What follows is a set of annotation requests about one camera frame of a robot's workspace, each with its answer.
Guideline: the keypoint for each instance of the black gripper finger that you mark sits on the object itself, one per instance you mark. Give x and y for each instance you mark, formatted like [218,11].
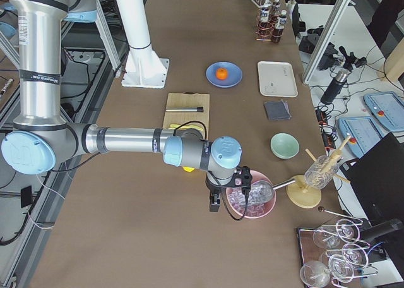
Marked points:
[214,203]

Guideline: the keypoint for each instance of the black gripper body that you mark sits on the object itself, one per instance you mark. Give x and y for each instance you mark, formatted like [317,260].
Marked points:
[212,188]

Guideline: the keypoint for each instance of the blue plate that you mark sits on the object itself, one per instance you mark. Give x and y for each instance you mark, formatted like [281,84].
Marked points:
[234,77]

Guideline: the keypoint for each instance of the orange fruit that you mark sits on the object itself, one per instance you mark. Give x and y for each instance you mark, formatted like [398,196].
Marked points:
[221,73]

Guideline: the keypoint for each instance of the pink bowl with ice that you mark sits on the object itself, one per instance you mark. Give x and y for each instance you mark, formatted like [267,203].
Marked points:
[237,201]

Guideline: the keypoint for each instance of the metal ice scoop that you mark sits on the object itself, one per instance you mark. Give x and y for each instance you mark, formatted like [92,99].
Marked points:
[263,191]

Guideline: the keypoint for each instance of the yellow lemon left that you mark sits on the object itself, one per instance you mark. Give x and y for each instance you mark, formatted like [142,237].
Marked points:
[188,169]

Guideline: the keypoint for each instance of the green bowl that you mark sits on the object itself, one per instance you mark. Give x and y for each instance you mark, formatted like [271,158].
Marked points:
[284,146]

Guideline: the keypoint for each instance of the wooden cup stand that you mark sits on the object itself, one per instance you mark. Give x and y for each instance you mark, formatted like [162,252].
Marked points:
[305,196]

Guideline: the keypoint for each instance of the dark grey cloth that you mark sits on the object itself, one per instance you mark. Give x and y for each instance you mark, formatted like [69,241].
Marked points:
[277,111]

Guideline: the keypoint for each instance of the clear glass cup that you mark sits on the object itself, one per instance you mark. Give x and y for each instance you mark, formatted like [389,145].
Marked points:
[321,172]

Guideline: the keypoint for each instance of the metal knife on board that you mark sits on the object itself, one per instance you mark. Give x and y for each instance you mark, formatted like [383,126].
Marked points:
[185,109]

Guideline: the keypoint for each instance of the yellow lemon half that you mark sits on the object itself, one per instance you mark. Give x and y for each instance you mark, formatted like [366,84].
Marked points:
[185,126]

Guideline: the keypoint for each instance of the wooden cutting board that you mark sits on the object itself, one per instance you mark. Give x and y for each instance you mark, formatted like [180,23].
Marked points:
[184,100]

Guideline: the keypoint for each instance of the black power strip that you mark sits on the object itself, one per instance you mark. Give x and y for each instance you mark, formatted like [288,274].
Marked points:
[328,132]

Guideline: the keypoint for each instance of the wine glass upper left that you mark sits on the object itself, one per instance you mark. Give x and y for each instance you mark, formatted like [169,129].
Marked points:
[325,237]

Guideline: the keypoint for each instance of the wine glass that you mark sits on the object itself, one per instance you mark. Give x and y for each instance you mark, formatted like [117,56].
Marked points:
[347,231]
[325,237]
[315,274]

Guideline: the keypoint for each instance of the white tray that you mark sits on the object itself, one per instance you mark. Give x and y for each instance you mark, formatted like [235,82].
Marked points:
[276,79]

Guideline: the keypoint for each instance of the wine glass upper right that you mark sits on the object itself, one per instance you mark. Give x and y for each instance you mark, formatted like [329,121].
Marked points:
[347,231]

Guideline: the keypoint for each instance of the dark tray with glasses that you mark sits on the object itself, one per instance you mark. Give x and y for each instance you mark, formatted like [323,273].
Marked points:
[348,264]

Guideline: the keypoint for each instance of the wine glass front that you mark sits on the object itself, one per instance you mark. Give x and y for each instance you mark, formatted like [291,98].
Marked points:
[315,274]

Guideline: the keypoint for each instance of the blue teach pendant lower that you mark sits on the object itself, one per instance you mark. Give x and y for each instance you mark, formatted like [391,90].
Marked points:
[364,133]

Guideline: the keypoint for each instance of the blue teach pendant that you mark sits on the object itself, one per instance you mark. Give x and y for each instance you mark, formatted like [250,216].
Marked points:
[364,133]
[387,108]

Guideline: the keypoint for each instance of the black laptop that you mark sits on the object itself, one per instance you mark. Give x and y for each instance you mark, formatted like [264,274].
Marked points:
[377,179]

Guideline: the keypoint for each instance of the black thermos bottle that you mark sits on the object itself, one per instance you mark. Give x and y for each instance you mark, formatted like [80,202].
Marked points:
[335,86]

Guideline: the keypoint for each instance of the white pillar base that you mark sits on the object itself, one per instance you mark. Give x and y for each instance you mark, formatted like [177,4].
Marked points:
[144,68]

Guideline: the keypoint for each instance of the tea bottle left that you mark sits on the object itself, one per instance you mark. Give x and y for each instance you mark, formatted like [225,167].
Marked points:
[264,21]

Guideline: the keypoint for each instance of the tea bottle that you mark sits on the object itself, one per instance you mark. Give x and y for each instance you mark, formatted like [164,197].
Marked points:
[275,10]
[264,21]
[279,26]

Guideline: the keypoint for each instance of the blue teach pendant upper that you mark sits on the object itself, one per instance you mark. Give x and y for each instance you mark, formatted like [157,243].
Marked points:
[387,108]

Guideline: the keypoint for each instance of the tea bottle front right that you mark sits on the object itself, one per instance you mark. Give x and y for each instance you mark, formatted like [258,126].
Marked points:
[279,26]

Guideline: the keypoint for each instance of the tea bottle back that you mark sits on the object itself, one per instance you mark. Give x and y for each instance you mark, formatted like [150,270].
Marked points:
[275,10]

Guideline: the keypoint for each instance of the copper wire bottle rack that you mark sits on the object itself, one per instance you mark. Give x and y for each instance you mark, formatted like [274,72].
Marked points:
[271,27]

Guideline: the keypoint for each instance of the aluminium frame post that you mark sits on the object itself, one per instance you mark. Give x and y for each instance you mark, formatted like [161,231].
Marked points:
[329,28]

